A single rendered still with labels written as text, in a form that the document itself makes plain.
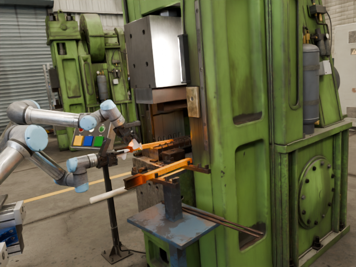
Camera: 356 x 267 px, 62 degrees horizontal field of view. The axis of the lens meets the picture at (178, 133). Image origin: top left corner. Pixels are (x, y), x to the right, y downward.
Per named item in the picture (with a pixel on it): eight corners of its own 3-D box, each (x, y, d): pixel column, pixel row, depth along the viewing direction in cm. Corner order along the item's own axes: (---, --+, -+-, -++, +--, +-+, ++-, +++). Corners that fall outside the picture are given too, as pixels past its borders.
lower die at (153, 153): (159, 161, 184) (157, 148, 182) (142, 156, 200) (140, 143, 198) (207, 146, 209) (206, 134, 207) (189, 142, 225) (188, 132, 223)
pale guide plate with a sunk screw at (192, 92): (198, 117, 166) (196, 87, 162) (187, 116, 173) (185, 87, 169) (201, 117, 167) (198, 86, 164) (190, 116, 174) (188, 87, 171)
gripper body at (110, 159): (113, 162, 177) (94, 167, 170) (111, 148, 176) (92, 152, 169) (119, 164, 171) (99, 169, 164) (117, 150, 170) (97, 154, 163)
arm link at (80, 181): (78, 187, 170) (76, 168, 168) (92, 189, 165) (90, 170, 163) (67, 192, 163) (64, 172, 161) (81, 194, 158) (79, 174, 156)
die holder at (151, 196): (171, 239, 178) (165, 168, 169) (139, 218, 208) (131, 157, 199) (234, 207, 211) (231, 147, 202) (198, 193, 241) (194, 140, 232)
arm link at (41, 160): (-12, 139, 137) (57, 190, 171) (1, 140, 131) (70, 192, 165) (3, 119, 143) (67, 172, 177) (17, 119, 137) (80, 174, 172)
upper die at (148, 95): (153, 104, 177) (151, 88, 175) (136, 103, 193) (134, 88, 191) (204, 96, 202) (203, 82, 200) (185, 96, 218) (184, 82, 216)
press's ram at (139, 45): (165, 87, 165) (158, 11, 157) (130, 88, 195) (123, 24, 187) (217, 81, 190) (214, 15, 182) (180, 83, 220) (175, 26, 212)
